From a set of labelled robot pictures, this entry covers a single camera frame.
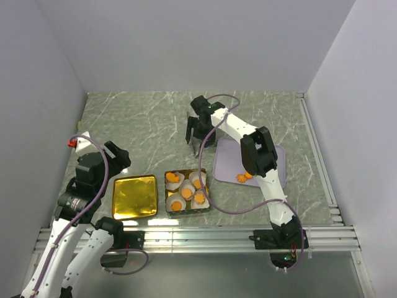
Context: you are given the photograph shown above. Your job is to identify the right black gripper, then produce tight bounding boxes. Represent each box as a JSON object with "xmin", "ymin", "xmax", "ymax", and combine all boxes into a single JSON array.
[{"xmin": 185, "ymin": 117, "xmax": 216, "ymax": 148}]

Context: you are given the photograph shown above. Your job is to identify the lilac plastic tray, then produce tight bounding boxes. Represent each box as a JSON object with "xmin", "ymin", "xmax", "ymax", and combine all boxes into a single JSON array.
[{"xmin": 213, "ymin": 137, "xmax": 286, "ymax": 188}]

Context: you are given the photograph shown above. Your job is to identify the flower shaped cookie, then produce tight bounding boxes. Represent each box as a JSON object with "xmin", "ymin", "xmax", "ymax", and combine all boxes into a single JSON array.
[{"xmin": 194, "ymin": 192, "xmax": 205, "ymax": 204}]

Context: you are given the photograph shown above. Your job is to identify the metal tongs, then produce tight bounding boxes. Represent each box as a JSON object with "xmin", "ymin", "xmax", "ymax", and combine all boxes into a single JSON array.
[{"xmin": 190, "ymin": 137, "xmax": 202, "ymax": 158}]

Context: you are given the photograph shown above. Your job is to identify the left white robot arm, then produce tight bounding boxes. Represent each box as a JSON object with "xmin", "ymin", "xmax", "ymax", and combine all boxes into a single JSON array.
[{"xmin": 20, "ymin": 135, "xmax": 131, "ymax": 297}]

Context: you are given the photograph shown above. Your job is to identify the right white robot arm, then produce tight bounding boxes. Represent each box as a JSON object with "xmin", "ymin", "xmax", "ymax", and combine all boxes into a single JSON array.
[{"xmin": 185, "ymin": 94, "xmax": 306, "ymax": 249}]

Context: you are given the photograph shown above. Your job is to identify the gold tin lid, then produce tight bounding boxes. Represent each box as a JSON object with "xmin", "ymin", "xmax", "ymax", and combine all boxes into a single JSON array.
[{"xmin": 112, "ymin": 175, "xmax": 158, "ymax": 220}]

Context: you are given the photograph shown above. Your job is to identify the white paper cup back-right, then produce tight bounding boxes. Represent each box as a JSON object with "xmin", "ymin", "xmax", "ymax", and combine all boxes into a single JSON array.
[{"xmin": 189, "ymin": 171, "xmax": 207, "ymax": 186}]

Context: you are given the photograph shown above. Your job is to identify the white paper cup back-left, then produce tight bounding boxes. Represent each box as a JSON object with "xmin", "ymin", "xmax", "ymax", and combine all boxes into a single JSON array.
[{"xmin": 165, "ymin": 172, "xmax": 185, "ymax": 191}]

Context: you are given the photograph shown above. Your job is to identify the white paper cup centre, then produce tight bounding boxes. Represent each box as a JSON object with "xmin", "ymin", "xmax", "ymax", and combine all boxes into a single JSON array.
[{"xmin": 179, "ymin": 179, "xmax": 196, "ymax": 201}]

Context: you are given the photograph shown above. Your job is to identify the green christmas cookie tin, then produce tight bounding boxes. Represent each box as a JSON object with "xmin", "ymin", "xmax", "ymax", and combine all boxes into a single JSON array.
[{"xmin": 164, "ymin": 169, "xmax": 210, "ymax": 217}]

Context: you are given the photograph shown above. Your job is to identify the white paper cup front-left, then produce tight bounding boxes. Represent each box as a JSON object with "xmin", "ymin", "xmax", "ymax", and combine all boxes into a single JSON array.
[{"xmin": 166, "ymin": 193, "xmax": 186, "ymax": 212}]

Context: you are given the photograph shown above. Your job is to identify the white paper cup front-right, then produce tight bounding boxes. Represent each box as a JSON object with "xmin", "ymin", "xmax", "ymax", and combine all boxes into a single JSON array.
[{"xmin": 190, "ymin": 191, "xmax": 210, "ymax": 209}]

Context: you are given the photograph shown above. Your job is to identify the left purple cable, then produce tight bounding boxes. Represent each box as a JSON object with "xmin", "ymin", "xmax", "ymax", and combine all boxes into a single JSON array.
[{"xmin": 30, "ymin": 135, "xmax": 149, "ymax": 298}]

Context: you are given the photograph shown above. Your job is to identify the purple cable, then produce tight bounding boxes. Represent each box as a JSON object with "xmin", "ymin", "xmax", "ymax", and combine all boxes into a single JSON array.
[
  {"xmin": 30, "ymin": 135, "xmax": 149, "ymax": 298},
  {"xmin": 198, "ymin": 94, "xmax": 305, "ymax": 274}
]

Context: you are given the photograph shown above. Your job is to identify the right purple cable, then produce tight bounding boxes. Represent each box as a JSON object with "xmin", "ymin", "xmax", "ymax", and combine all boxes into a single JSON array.
[{"xmin": 198, "ymin": 94, "xmax": 305, "ymax": 274}]

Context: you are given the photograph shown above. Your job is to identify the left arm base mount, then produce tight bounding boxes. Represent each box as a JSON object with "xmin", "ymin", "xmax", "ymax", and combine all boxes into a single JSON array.
[{"xmin": 100, "ymin": 230, "xmax": 145, "ymax": 268}]

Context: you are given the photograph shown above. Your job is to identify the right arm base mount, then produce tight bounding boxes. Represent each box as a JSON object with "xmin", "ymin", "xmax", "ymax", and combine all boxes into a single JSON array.
[{"xmin": 248, "ymin": 228, "xmax": 309, "ymax": 271}]

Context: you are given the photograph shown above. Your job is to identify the aluminium rail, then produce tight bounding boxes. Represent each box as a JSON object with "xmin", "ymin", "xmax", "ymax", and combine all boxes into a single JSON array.
[{"xmin": 33, "ymin": 225, "xmax": 362, "ymax": 254}]

